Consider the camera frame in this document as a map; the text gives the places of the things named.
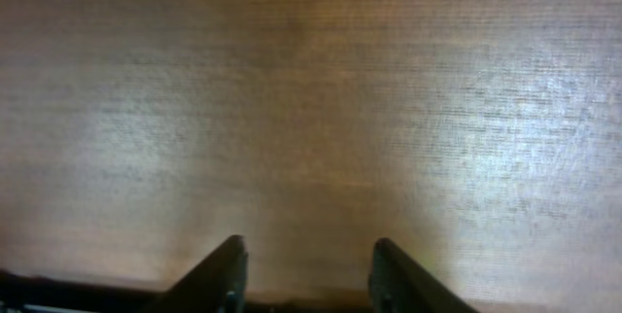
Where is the white printed t-shirt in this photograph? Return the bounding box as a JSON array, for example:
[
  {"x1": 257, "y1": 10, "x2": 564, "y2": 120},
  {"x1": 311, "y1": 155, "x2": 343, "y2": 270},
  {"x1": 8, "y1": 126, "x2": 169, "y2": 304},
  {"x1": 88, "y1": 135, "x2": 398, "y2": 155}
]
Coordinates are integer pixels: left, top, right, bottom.
[{"x1": 1, "y1": 0, "x2": 621, "y2": 312}]

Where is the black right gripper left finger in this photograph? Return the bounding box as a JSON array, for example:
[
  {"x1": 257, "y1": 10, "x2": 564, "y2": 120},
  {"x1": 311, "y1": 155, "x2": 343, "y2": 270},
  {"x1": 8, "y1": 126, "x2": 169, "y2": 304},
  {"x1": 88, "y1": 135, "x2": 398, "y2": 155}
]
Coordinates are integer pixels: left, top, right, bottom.
[{"x1": 140, "y1": 235, "x2": 249, "y2": 313}]

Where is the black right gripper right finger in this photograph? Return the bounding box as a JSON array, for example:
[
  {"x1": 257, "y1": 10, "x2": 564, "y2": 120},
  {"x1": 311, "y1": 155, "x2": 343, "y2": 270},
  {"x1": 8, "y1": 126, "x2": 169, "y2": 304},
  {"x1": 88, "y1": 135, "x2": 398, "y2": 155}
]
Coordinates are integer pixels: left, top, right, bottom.
[{"x1": 368, "y1": 238, "x2": 477, "y2": 313}]

